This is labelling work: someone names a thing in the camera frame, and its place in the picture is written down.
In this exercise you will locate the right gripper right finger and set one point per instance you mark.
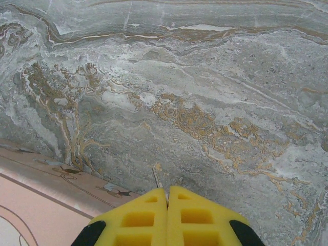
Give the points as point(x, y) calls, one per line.
point(194, 217)

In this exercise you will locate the pink tin box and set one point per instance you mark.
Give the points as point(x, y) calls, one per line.
point(38, 205)

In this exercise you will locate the thin metal key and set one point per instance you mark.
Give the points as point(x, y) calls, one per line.
point(156, 176)

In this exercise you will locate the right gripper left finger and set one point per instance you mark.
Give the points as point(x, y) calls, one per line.
point(143, 217)

